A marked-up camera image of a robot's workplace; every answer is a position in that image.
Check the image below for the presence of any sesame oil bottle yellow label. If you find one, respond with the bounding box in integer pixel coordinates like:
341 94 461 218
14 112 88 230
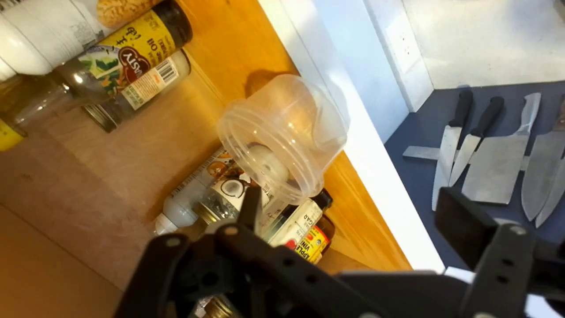
55 0 194 103

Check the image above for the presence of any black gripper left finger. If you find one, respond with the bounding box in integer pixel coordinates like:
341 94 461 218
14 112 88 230
113 184 355 318

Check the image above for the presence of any bottle yellow red label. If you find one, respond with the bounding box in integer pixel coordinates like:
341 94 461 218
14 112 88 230
293 214 339 267

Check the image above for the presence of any steel cleaver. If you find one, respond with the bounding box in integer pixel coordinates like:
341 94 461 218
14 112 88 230
461 91 544 209

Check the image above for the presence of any wooden cabinet interior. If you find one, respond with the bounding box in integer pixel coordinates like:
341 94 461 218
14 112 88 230
0 0 413 318

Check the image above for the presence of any large steel chef knife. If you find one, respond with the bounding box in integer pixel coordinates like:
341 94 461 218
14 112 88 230
519 96 565 228

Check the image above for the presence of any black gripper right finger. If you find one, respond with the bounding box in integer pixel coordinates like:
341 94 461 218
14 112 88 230
434 188 565 318

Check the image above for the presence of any black-handled kitchen knife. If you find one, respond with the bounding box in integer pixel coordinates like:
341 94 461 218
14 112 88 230
448 96 507 186
431 87 475 213

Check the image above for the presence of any white plastic canister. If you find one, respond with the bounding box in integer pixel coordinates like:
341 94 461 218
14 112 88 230
0 0 104 78

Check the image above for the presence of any vinegar bottle white label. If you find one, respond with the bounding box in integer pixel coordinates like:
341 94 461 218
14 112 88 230
266 188 335 250

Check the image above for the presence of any white speckled stone counter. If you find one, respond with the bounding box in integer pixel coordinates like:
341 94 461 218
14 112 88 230
364 0 565 114

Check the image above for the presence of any clear oil bottle yellow label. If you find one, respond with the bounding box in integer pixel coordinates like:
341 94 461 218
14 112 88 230
0 73 76 154

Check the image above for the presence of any glass jar barcode label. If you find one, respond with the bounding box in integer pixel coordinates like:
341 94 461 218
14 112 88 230
81 50 192 135

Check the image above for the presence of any clear plastic bowl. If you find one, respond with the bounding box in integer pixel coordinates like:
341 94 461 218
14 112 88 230
215 73 349 207

